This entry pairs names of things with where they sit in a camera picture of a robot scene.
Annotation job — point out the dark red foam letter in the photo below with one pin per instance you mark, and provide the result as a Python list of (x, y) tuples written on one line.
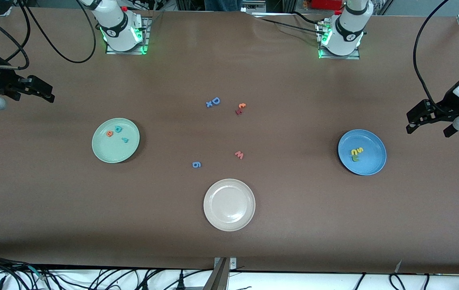
[(238, 111)]

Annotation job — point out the red box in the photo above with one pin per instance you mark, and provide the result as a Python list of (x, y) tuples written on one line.
[(326, 4)]

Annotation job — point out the metal post with bracket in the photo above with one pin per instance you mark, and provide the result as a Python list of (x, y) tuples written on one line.
[(219, 278)]

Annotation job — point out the white paper tag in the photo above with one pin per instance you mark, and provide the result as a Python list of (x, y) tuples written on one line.
[(398, 266)]

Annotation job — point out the red foam letter w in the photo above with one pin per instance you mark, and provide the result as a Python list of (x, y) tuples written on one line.
[(239, 155)]

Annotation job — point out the beige plate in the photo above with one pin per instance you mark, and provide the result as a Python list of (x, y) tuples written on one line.
[(229, 205)]

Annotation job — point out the pale green plate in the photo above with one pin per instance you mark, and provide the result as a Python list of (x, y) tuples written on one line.
[(112, 151)]

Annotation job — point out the blue foam letter D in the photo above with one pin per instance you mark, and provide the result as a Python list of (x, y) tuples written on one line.
[(219, 100)]

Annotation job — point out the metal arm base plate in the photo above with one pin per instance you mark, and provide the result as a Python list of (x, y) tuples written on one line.
[(354, 56), (133, 52)]

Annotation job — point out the blue foam letter g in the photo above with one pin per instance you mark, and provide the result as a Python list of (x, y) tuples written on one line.
[(196, 164)]

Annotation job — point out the blue plate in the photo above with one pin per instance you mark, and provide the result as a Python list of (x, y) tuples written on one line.
[(372, 165)]

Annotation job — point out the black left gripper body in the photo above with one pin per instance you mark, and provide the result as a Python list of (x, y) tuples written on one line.
[(449, 103)]

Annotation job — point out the person in blue jeans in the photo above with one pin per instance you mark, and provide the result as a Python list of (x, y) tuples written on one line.
[(223, 4)]

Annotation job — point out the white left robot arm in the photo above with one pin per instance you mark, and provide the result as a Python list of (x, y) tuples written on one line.
[(348, 24)]

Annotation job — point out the table cover sheet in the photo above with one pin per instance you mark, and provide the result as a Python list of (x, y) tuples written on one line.
[(314, 221)]

